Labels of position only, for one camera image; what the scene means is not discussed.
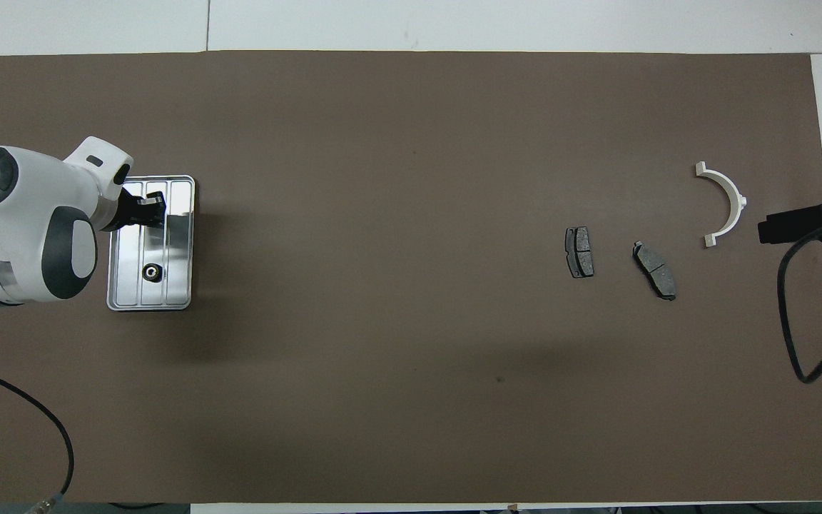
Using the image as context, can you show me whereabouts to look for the rectangular dark brake pad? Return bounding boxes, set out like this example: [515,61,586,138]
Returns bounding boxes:
[565,226,595,279]

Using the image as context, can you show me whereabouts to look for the silver metal tray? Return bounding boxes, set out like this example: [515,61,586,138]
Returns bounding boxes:
[106,175,196,312]

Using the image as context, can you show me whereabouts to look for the white half-ring bracket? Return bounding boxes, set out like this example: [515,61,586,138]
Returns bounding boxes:
[694,161,749,248]

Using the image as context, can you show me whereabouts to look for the curved dark brake pad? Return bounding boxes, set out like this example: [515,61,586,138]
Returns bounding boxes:
[632,241,677,301]

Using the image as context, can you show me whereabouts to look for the brown table mat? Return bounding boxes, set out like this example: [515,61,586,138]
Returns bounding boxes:
[0,50,822,504]

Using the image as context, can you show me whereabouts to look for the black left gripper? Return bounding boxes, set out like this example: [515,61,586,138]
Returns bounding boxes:
[101,184,169,233]

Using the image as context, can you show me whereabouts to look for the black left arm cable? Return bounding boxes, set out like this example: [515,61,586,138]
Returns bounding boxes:
[0,361,75,512]

